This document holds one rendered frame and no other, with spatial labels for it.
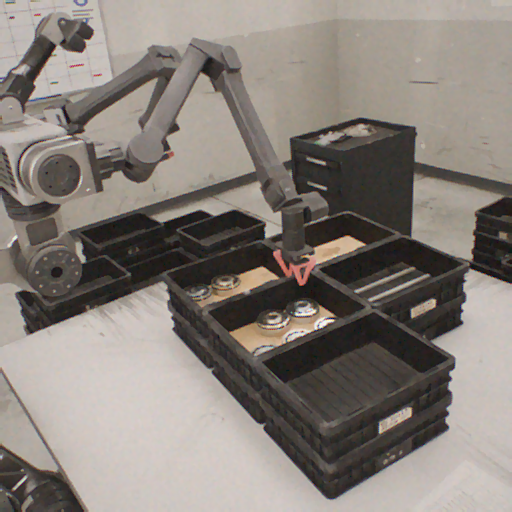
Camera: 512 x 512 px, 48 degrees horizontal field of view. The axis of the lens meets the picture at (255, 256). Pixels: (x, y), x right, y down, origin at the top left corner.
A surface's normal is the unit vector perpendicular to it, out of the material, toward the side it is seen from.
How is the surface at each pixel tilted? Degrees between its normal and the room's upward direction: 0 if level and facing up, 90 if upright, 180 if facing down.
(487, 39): 90
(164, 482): 0
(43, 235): 90
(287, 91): 90
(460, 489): 0
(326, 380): 0
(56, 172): 90
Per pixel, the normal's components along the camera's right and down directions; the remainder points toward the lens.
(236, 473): -0.08, -0.89
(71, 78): 0.60, 0.31
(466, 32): -0.79, 0.33
